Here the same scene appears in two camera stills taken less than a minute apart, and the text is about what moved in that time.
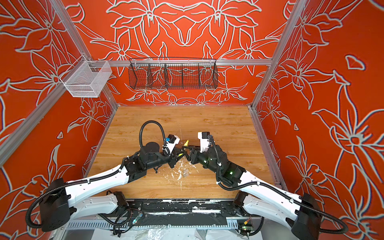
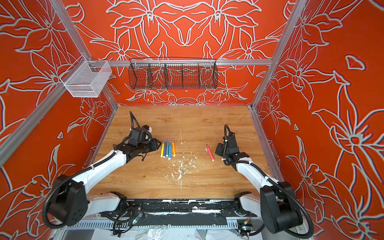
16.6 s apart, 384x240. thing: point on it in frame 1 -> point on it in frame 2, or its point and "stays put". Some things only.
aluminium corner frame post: x=82 y=46 stays put
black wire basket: x=155 y=73 stays put
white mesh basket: x=86 y=78 stays put
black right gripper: x=195 y=154 -> x=219 y=148
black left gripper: x=173 y=159 -> x=155 y=143
